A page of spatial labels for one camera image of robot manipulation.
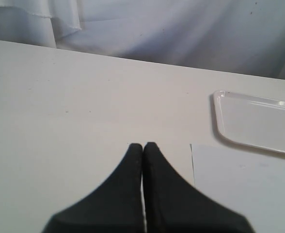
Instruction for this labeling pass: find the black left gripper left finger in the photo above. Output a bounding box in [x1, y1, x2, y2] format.
[43, 143, 144, 233]

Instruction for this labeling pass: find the white paper sheet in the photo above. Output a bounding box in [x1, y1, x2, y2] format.
[191, 144, 285, 233]

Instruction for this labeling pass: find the white plastic tray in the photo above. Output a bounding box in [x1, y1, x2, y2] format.
[213, 90, 285, 153]

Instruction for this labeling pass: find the white backdrop curtain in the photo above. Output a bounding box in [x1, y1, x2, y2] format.
[0, 0, 285, 80]

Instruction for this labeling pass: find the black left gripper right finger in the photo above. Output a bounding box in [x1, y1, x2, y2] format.
[142, 142, 254, 233]

